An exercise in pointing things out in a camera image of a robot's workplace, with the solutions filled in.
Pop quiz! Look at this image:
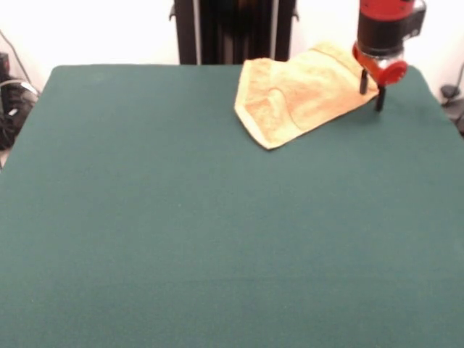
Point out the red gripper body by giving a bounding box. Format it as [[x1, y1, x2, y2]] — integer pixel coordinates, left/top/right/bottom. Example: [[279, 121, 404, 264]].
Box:
[[352, 42, 409, 89]]

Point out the yellow-orange terry towel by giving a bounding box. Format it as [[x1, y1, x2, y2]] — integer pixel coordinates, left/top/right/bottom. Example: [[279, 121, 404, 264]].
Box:
[[234, 42, 380, 151]]

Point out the dark wheeled stand base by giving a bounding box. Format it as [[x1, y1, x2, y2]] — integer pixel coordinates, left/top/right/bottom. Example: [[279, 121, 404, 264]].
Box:
[[440, 83, 464, 137], [0, 52, 41, 150]]

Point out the dark green table cloth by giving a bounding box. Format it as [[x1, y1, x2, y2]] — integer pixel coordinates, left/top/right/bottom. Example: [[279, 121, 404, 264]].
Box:
[[0, 64, 464, 348]]

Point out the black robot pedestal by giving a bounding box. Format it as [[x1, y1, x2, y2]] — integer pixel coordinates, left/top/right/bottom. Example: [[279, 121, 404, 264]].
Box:
[[168, 0, 300, 66]]

